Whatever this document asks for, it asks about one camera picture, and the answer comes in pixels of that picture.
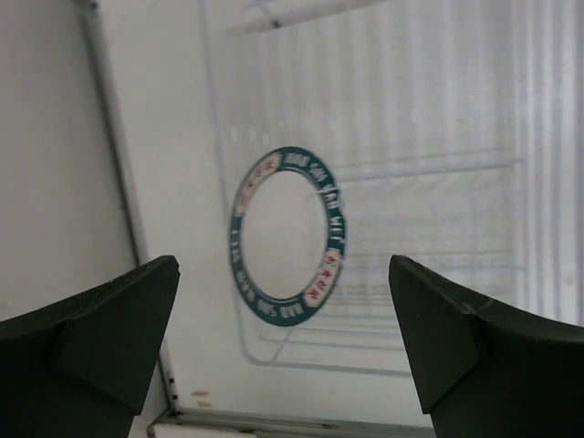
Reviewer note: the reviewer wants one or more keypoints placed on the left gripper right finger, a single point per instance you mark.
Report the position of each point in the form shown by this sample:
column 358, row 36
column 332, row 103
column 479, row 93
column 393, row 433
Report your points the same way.
column 482, row 368

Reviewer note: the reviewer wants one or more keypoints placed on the white wire dish rack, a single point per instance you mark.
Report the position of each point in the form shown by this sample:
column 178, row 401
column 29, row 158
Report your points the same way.
column 454, row 130

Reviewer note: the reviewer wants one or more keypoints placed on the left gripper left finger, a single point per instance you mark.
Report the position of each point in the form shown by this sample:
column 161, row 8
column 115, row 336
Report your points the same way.
column 82, row 367

